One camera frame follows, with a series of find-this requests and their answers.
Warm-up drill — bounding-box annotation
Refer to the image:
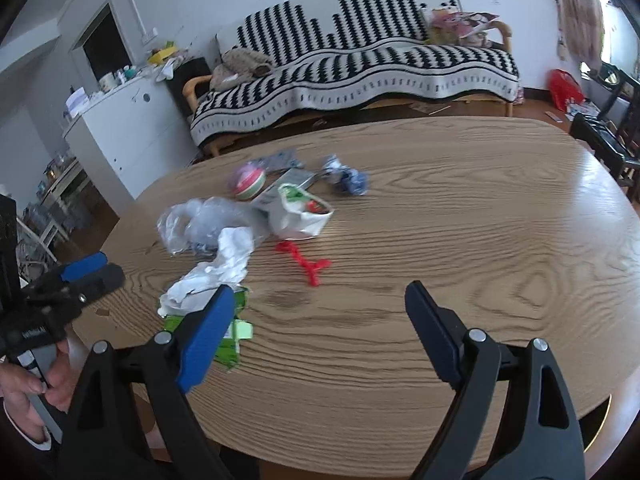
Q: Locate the person's left hand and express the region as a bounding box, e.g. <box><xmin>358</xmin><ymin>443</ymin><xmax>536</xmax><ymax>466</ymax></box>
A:
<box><xmin>0</xmin><ymin>339</ymin><xmax>81</xmax><ymax>442</ymax></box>

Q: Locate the black side table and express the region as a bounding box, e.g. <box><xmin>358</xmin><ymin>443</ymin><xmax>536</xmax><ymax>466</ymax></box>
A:
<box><xmin>166</xmin><ymin>57</ymin><xmax>213</xmax><ymax>121</ymax></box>

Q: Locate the striped black white sofa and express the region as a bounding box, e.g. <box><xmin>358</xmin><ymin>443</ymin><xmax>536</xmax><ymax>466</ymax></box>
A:
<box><xmin>189</xmin><ymin>0</ymin><xmax>521</xmax><ymax>148</ymax></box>

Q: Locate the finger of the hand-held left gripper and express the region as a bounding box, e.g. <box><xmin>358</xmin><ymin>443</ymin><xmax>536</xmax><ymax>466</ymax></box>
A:
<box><xmin>30</xmin><ymin>252</ymin><xmax>109</xmax><ymax>291</ymax></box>
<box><xmin>70</xmin><ymin>263</ymin><xmax>126</xmax><ymax>307</ymax></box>

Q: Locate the red pipe cleaner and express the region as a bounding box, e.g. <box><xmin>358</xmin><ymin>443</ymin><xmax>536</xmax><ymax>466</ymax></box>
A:
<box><xmin>276</xmin><ymin>241</ymin><xmax>332</xmax><ymax>289</ymax></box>

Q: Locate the crumpled blue white paper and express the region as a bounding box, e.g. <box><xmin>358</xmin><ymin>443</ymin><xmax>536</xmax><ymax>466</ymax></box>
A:
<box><xmin>322</xmin><ymin>155</ymin><xmax>370</xmax><ymax>196</ymax></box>

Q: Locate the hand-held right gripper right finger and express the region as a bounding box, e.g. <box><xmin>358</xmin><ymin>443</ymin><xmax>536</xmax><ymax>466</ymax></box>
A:
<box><xmin>404</xmin><ymin>281</ymin><xmax>587</xmax><ymax>480</ymax></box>

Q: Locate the person's left forearm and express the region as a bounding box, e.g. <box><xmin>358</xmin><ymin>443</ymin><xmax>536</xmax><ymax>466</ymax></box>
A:
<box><xmin>0</xmin><ymin>400</ymin><xmax>63</xmax><ymax>480</ymax></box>

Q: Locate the pink purple toy figure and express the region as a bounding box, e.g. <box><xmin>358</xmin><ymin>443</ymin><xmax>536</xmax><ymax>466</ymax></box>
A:
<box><xmin>229</xmin><ymin>162</ymin><xmax>269</xmax><ymax>201</ymax></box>

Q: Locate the black wooden chair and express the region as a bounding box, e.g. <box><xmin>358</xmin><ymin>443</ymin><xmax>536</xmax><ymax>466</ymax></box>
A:
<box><xmin>569</xmin><ymin>60</ymin><xmax>640</xmax><ymax>192</ymax></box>

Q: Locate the white cabinet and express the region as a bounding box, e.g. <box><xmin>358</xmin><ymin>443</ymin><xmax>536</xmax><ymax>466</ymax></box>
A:
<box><xmin>62</xmin><ymin>57</ymin><xmax>201</xmax><ymax>202</ymax></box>

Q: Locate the green torn wrapper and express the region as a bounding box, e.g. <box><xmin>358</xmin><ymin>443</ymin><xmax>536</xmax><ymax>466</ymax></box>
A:
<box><xmin>159</xmin><ymin>285</ymin><xmax>256</xmax><ymax>374</ymax></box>

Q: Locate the pink printed cloth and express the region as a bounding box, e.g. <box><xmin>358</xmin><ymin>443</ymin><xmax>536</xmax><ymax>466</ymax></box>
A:
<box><xmin>425</xmin><ymin>6</ymin><xmax>501</xmax><ymax>46</ymax></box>

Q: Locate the beige stuffed toy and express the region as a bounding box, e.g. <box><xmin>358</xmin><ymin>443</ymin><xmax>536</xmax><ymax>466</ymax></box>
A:
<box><xmin>209</xmin><ymin>49</ymin><xmax>274</xmax><ymax>92</ymax></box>

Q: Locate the clear plastic bag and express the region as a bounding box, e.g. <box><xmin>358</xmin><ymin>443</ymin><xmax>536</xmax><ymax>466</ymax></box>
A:
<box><xmin>157</xmin><ymin>197</ymin><xmax>271</xmax><ymax>257</ymax></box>

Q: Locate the white printed plastic bag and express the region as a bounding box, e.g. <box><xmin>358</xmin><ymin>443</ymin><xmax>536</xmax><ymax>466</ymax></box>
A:
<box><xmin>252</xmin><ymin>182</ymin><xmax>335</xmax><ymax>241</ymax></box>

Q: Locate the grey foil wrapper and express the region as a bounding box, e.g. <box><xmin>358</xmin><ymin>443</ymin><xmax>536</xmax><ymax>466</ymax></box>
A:
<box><xmin>250</xmin><ymin>149</ymin><xmax>305</xmax><ymax>173</ymax></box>

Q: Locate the silver printed carton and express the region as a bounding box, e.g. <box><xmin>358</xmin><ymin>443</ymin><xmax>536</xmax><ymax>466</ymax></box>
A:
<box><xmin>270</xmin><ymin>168</ymin><xmax>318</xmax><ymax>197</ymax></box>

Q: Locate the red bag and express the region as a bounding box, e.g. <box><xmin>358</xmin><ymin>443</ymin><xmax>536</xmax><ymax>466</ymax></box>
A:
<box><xmin>549</xmin><ymin>69</ymin><xmax>586</xmax><ymax>113</ymax></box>

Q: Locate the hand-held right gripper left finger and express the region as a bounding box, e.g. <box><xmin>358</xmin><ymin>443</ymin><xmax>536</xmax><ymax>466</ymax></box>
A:
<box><xmin>59</xmin><ymin>284</ymin><xmax>261</xmax><ymax>480</ymax></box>

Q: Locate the white shelf rack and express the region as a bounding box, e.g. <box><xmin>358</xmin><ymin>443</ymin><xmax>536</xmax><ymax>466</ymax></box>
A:
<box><xmin>15</xmin><ymin>157</ymin><xmax>96</xmax><ymax>262</ymax></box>

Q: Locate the beige patterned curtain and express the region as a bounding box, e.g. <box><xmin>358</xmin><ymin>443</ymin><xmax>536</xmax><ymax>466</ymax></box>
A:
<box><xmin>552</xmin><ymin>0</ymin><xmax>608</xmax><ymax>61</ymax></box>

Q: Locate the yellow container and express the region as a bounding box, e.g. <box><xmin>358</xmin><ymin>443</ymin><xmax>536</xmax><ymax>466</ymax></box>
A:
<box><xmin>147</xmin><ymin>46</ymin><xmax>181</xmax><ymax>65</ymax></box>

